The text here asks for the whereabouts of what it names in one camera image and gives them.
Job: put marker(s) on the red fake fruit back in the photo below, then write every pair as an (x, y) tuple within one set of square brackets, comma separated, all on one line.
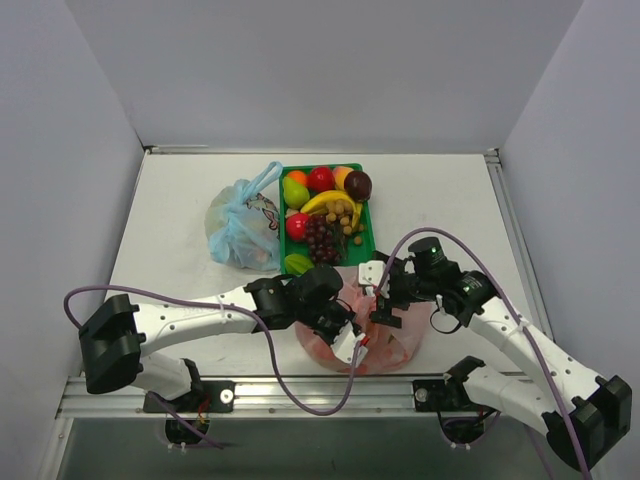
[(320, 179)]

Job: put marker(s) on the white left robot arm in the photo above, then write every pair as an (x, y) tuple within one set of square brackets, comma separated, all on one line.
[(122, 342)]

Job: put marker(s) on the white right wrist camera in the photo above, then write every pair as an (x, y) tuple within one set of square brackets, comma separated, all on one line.
[(369, 278)]

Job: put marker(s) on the purple fake grapes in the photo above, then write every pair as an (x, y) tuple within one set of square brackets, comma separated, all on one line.
[(323, 241)]

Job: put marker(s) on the brown fake longan bunch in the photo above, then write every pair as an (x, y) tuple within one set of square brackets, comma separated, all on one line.
[(345, 221)]

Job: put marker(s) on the orange fake tangerine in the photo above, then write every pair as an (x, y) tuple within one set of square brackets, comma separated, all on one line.
[(298, 176)]

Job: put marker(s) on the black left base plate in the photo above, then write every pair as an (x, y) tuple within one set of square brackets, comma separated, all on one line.
[(215, 396)]

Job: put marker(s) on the pink plastic bag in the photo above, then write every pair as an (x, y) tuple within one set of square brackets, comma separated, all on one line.
[(388, 348)]

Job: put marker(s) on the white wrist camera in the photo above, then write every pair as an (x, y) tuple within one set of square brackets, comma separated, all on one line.
[(350, 346), (369, 278)]

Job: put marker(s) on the blue tied plastic bag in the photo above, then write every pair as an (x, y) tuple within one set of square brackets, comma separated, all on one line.
[(242, 225)]

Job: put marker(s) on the yellow fake banana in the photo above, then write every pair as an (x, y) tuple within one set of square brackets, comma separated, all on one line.
[(317, 204)]

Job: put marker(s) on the green fake starfruit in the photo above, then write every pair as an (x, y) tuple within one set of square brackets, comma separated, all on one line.
[(297, 264)]

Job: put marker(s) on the dark purple fake plum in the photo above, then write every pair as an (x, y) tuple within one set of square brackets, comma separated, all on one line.
[(358, 185)]

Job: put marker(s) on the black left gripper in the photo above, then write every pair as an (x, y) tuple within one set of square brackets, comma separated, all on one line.
[(329, 324)]

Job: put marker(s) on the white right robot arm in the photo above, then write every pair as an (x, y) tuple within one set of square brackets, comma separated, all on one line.
[(581, 414)]

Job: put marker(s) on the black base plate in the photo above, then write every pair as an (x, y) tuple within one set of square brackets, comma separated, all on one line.
[(432, 396), (215, 396)]

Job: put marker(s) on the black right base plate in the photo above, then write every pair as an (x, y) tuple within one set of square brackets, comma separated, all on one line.
[(432, 396)]

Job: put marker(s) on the green fake pear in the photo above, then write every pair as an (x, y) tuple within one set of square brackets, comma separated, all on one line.
[(295, 194)]

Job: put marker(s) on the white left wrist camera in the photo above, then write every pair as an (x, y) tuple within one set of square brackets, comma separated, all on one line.
[(350, 346)]

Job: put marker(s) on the peach fake fruit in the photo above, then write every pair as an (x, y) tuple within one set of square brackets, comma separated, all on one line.
[(339, 174)]

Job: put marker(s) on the green plastic basket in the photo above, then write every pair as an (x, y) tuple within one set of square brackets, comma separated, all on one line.
[(351, 254)]

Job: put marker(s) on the aluminium front rail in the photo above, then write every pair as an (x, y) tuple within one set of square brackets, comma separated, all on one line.
[(376, 397)]

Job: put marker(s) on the small red fake apple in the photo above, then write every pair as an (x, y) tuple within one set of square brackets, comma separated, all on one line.
[(296, 226)]

